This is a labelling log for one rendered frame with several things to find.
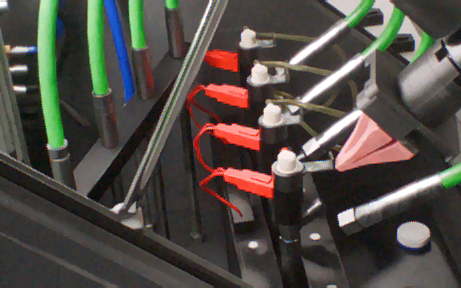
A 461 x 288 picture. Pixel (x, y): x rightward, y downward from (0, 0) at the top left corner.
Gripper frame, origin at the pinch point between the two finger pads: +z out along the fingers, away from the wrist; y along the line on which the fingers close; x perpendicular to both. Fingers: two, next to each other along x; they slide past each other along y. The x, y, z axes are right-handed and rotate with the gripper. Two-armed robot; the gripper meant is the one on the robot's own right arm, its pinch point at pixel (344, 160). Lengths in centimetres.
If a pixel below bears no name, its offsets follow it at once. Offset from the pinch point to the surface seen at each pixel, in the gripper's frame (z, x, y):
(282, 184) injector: 4.5, 2.5, 3.3
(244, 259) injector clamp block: 15.7, 0.3, -1.4
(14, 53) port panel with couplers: 26.4, -19.8, 26.8
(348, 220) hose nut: -1.5, 10.2, 0.6
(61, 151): 12.6, 6.7, 21.1
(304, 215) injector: 6.4, 1.5, -1.1
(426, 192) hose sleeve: -8.4, 11.0, -1.2
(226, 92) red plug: 10.8, -15.3, 7.5
